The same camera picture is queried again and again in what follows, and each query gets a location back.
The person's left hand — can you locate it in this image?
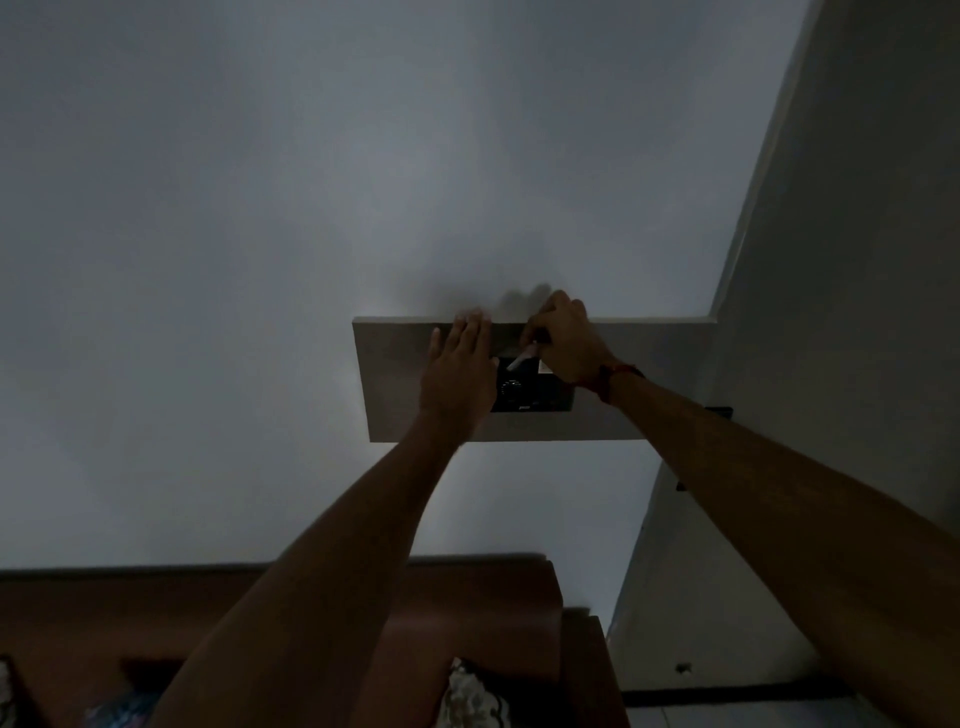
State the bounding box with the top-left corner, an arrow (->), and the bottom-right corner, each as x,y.
417,308 -> 502,445

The person's right hand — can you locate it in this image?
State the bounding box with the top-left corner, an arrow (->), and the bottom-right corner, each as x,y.
520,290 -> 625,393

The person's right forearm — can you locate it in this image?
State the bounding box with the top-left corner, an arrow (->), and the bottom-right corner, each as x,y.
609,369 -> 960,728

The person's left forearm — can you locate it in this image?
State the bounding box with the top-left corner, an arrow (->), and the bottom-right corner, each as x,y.
147,420 -> 481,728

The black panel with round knob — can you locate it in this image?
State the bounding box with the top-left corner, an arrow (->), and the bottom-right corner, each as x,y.
489,346 -> 577,415

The red thread wristband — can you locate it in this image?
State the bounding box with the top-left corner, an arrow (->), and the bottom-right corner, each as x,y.
580,362 -> 647,405

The brown wooden headboard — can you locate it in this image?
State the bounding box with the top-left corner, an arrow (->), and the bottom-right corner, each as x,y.
0,553 -> 633,728

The white patterned pillow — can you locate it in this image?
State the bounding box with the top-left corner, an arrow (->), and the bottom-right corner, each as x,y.
435,657 -> 520,728

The blue patterned cloth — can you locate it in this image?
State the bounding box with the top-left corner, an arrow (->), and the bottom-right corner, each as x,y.
81,690 -> 163,728

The white wall shelf board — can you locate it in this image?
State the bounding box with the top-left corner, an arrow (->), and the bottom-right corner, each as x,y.
352,315 -> 719,445

